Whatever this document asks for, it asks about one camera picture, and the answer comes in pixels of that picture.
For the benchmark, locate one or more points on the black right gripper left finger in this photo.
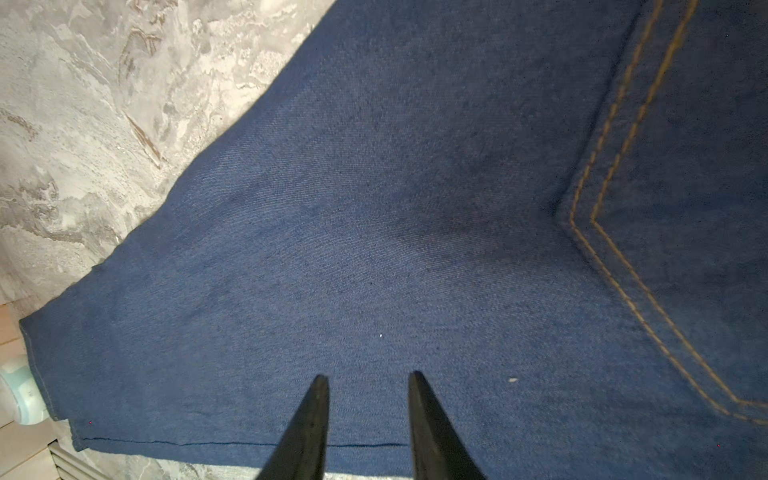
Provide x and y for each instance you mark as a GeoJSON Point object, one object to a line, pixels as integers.
{"type": "Point", "coordinates": [301, 452]}

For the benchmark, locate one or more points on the dark blue denim trousers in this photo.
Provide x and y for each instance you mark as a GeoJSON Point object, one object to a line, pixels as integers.
{"type": "Point", "coordinates": [555, 210]}

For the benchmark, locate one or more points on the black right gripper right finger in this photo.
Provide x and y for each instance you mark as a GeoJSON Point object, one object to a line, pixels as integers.
{"type": "Point", "coordinates": [437, 451]}

